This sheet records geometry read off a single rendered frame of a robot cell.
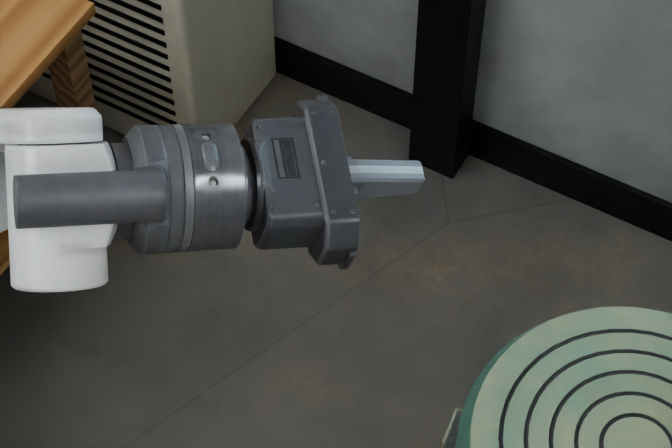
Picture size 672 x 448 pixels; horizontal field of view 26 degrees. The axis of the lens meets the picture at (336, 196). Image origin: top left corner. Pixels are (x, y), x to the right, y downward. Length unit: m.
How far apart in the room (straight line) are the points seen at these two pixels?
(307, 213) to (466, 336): 1.56
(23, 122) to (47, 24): 1.33
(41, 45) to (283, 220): 1.31
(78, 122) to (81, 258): 0.09
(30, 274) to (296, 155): 0.20
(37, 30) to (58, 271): 1.34
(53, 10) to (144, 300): 0.57
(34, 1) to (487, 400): 1.68
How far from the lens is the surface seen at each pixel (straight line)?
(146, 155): 0.97
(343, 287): 2.58
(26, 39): 2.28
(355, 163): 1.03
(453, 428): 1.42
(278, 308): 2.56
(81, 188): 0.93
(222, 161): 0.97
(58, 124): 0.96
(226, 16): 2.58
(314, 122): 1.02
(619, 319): 0.78
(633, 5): 2.35
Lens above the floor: 2.15
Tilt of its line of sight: 53 degrees down
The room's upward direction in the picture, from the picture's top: straight up
